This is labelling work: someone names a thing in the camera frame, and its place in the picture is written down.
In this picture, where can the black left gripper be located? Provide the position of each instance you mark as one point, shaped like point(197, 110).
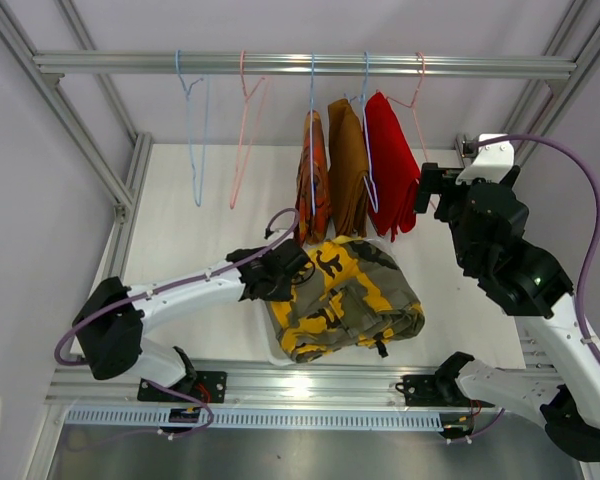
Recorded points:
point(283, 293)

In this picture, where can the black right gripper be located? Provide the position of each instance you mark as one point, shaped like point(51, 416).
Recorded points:
point(431, 185)

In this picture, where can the orange brown camouflage trousers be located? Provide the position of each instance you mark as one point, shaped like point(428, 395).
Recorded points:
point(312, 230)

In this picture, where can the yellow grey camouflage trousers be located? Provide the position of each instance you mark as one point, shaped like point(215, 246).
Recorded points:
point(352, 293)

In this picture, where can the blue hanger of orange camouflage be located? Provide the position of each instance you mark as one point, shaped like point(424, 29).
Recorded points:
point(312, 168)

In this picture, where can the pink hanger of yellow camouflage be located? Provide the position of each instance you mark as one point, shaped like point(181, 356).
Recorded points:
point(254, 99)

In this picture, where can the white plastic basket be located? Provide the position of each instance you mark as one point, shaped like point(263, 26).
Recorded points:
point(274, 354)

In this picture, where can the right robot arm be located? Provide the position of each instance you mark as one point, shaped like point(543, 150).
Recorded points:
point(529, 284)

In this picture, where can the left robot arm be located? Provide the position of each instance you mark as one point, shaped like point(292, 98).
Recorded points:
point(112, 327)

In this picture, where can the red trousers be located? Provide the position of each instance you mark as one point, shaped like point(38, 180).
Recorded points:
point(395, 171)

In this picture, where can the blue hanger of brown trousers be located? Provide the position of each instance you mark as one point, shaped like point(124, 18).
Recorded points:
point(369, 181)

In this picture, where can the pink hanger of red trousers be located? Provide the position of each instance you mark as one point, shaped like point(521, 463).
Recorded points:
point(413, 104)

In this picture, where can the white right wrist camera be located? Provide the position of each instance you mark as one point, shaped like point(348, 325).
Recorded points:
point(490, 163)

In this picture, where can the slotted cable duct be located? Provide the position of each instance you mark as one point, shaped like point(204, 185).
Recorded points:
point(257, 419)

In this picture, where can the aluminium frame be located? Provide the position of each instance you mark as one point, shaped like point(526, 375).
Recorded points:
point(332, 388)

